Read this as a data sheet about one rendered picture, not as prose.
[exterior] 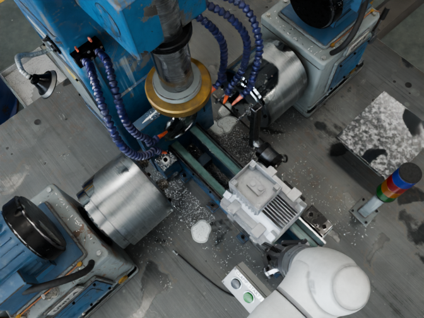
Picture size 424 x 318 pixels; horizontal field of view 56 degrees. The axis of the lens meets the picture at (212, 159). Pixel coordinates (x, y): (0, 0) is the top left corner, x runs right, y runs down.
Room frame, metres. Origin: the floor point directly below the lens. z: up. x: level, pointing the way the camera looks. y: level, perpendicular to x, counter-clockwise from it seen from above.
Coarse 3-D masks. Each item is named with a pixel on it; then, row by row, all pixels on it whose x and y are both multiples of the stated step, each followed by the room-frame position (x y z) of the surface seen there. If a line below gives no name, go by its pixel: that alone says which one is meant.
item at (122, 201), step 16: (112, 160) 0.50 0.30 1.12; (128, 160) 0.47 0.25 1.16; (144, 160) 0.50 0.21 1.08; (96, 176) 0.45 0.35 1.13; (112, 176) 0.43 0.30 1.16; (128, 176) 0.42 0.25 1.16; (144, 176) 0.41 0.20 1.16; (80, 192) 0.41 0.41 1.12; (96, 192) 0.39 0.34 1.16; (112, 192) 0.38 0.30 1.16; (128, 192) 0.37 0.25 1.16; (144, 192) 0.37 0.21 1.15; (160, 192) 0.37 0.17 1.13; (96, 208) 0.34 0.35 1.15; (112, 208) 0.33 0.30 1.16; (128, 208) 0.33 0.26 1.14; (144, 208) 0.33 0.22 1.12; (160, 208) 0.33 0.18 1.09; (96, 224) 0.31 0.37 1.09; (112, 224) 0.29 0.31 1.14; (128, 224) 0.29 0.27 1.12; (144, 224) 0.29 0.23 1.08; (128, 240) 0.25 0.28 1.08
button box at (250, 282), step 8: (240, 264) 0.14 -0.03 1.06; (232, 272) 0.12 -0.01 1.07; (240, 272) 0.11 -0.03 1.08; (248, 272) 0.11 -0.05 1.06; (224, 280) 0.10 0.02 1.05; (240, 280) 0.09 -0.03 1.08; (248, 280) 0.09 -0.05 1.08; (256, 280) 0.09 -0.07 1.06; (232, 288) 0.08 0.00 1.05; (240, 288) 0.07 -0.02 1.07; (248, 288) 0.07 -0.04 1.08; (256, 288) 0.06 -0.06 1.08; (264, 288) 0.06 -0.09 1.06; (240, 296) 0.05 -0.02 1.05; (256, 296) 0.04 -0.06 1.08; (264, 296) 0.04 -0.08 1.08; (248, 304) 0.03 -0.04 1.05; (256, 304) 0.02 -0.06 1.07
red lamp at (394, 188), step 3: (390, 177) 0.30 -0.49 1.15; (387, 180) 0.29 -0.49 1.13; (390, 180) 0.29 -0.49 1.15; (387, 183) 0.29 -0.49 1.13; (390, 183) 0.28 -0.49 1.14; (393, 183) 0.28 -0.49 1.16; (387, 186) 0.28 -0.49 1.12; (390, 186) 0.28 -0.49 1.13; (393, 186) 0.27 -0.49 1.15; (396, 186) 0.27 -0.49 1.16; (390, 189) 0.27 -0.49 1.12; (393, 189) 0.26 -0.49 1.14; (396, 189) 0.26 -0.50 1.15; (399, 189) 0.26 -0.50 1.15; (402, 189) 0.25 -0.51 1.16; (405, 189) 0.25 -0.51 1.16; (396, 192) 0.26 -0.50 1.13; (399, 192) 0.25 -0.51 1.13; (402, 192) 0.25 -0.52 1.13
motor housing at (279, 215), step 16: (224, 208) 0.32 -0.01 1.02; (240, 208) 0.30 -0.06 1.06; (272, 208) 0.27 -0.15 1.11; (288, 208) 0.27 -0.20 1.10; (304, 208) 0.27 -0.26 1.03; (240, 224) 0.26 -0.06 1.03; (256, 224) 0.24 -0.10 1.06; (272, 224) 0.23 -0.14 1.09; (288, 224) 0.25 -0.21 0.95; (256, 240) 0.20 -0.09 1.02
